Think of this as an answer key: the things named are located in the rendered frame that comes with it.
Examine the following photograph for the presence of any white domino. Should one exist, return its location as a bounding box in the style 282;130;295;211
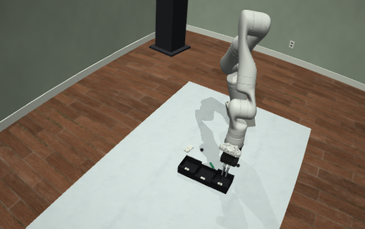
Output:
184;145;194;152

